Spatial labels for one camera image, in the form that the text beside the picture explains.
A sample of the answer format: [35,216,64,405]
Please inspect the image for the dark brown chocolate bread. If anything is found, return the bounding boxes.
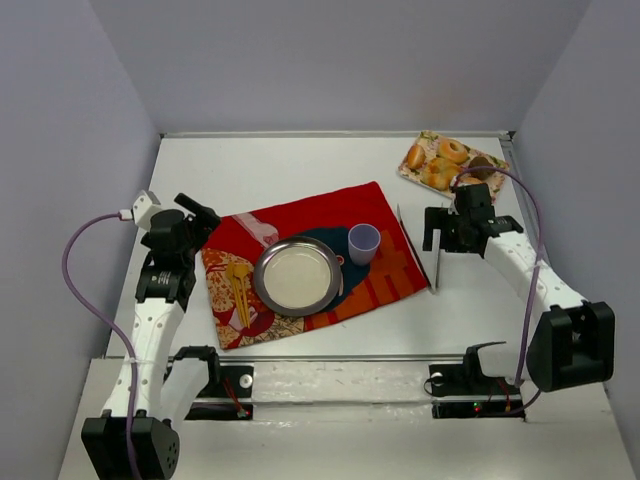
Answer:
[468,155,495,182]

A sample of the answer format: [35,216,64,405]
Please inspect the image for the yellow plastic spoon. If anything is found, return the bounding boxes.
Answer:
[226,263,246,328]

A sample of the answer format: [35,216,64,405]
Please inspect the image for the ring bagel bread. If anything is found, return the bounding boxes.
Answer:
[437,137,469,165]

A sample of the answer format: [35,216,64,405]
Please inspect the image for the round golden bread roll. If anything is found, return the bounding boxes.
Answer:
[406,144,426,170]

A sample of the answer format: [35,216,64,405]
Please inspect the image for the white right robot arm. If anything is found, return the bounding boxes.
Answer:
[422,207,615,392]

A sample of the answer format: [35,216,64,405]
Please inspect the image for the metal tongs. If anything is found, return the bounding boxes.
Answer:
[396,203,440,294]

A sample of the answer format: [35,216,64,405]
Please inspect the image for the twisted knot bread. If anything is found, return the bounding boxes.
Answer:
[421,157,462,191]

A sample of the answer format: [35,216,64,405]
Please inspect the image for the lilac plastic cup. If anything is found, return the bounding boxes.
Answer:
[348,223,381,266]

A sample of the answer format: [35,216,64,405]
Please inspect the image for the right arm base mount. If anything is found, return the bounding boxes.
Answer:
[423,342,526,420]

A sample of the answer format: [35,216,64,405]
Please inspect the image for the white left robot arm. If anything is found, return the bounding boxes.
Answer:
[81,191,221,479]

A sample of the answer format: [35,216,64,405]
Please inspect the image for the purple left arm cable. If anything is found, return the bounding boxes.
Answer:
[61,211,142,480]

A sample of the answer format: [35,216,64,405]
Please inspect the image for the floral serving tray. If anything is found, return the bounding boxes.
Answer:
[397,130,510,198]

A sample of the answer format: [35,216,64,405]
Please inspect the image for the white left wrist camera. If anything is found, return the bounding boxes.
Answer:
[119,190,162,232]

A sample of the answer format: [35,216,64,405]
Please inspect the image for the red patterned cloth mat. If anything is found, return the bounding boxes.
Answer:
[202,182,429,351]

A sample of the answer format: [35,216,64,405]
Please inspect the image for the round metal plate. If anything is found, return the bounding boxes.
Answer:
[252,236,342,317]

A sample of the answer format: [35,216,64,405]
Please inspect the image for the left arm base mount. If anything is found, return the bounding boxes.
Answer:
[165,346,254,421]

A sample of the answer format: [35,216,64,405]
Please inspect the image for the yellow plastic fork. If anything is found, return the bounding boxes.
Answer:
[234,264,251,328]

